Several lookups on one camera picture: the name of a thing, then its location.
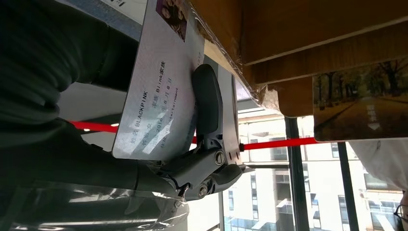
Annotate silver kiosk display stand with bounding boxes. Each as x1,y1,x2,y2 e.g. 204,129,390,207
204,55,246,168

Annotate red barrier belt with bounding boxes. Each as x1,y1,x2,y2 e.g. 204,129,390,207
70,121,319,152

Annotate black eyeglasses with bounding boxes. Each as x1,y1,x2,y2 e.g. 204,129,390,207
394,204,408,224

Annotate black window frame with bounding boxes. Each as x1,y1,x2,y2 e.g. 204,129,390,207
220,108,408,231

